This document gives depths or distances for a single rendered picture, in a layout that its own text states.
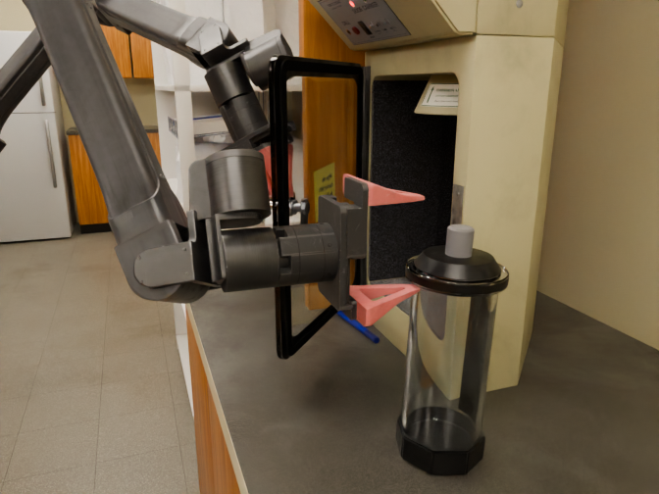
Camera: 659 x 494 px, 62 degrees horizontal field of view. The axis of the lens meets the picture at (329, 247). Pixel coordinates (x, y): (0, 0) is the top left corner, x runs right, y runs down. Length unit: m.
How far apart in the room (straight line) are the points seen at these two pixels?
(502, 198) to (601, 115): 0.45
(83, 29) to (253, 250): 0.29
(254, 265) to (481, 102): 0.35
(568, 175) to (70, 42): 0.91
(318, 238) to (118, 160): 0.20
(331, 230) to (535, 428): 0.40
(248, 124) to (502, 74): 0.34
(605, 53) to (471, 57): 0.49
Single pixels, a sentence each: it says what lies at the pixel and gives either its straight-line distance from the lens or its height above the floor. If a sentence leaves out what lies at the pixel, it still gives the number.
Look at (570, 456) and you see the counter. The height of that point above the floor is 0.94.
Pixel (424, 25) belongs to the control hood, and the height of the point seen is 1.42.
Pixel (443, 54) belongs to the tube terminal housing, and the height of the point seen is 1.39.
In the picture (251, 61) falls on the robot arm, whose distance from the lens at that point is 0.80.
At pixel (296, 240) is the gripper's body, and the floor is 1.22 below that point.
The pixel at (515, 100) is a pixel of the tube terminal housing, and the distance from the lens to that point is 0.73.
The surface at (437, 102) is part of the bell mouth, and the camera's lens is 0.80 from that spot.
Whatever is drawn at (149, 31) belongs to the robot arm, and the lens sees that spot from 1.01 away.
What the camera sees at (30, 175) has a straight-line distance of 5.57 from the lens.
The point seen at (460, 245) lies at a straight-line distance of 0.59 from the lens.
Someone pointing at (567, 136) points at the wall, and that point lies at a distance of 1.20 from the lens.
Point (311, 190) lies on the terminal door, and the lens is 0.78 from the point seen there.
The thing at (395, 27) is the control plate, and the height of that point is 1.43.
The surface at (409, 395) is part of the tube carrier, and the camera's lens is 0.64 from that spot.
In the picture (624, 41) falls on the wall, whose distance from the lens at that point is 1.13.
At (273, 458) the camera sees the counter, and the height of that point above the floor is 0.94.
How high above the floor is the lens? 1.35
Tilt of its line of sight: 16 degrees down
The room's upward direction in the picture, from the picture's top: straight up
